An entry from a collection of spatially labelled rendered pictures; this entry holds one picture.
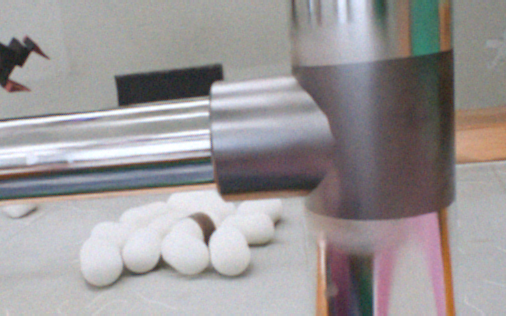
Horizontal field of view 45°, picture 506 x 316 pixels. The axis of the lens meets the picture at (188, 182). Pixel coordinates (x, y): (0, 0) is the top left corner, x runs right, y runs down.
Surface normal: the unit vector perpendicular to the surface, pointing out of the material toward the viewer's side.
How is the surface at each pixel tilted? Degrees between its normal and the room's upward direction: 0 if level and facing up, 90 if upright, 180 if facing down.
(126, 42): 90
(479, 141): 45
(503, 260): 0
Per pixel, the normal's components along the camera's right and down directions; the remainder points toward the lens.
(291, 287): -0.12, -0.97
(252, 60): -0.22, 0.25
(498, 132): -0.21, -0.51
